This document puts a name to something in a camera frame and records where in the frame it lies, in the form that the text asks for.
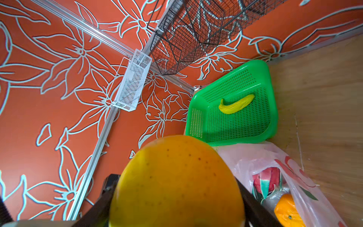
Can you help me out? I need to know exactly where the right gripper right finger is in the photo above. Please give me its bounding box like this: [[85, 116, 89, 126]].
[[236, 178, 283, 227]]

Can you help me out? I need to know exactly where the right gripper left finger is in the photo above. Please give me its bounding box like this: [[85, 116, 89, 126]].
[[72, 174, 120, 227]]

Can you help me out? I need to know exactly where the orange fruit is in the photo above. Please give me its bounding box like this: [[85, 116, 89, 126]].
[[274, 194, 306, 227]]

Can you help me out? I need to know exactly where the pink plastic bag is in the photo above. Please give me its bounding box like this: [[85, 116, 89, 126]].
[[216, 142, 346, 227]]

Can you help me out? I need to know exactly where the yellow orange mango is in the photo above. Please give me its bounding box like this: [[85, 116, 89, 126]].
[[109, 135, 246, 227]]

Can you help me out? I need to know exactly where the pink dragon fruit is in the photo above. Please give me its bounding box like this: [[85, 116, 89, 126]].
[[252, 167, 283, 202]]

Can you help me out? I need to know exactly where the green plastic basket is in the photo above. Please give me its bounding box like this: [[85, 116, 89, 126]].
[[185, 60, 278, 146]]

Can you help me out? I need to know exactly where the yellow banana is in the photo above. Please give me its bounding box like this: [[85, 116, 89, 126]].
[[218, 95, 255, 114]]

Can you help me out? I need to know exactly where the white mesh wall basket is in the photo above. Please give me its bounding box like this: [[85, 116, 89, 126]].
[[105, 49, 152, 112]]

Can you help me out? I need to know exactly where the black wire wall basket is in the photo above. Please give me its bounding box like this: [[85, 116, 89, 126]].
[[148, 1, 284, 75]]

